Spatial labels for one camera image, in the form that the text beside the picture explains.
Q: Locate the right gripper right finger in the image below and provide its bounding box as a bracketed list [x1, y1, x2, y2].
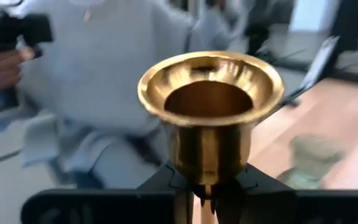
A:
[214, 164, 358, 224]

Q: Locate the grey tilted panel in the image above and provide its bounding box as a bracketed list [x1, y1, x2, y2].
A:
[301, 35, 341, 91]

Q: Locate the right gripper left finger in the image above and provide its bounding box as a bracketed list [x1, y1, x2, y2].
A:
[20, 161, 195, 224]

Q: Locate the short gold candlestick holder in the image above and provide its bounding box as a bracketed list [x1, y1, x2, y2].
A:
[137, 50, 285, 224]

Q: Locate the person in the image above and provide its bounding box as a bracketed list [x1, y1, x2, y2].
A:
[0, 0, 245, 190]

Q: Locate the black controller handle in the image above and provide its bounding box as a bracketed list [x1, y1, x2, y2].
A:
[0, 11, 54, 58]

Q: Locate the green glass candle holder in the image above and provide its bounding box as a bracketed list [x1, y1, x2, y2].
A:
[277, 133, 346, 190]

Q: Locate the black aluminium table frame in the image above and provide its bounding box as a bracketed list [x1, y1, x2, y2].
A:
[278, 67, 358, 108]

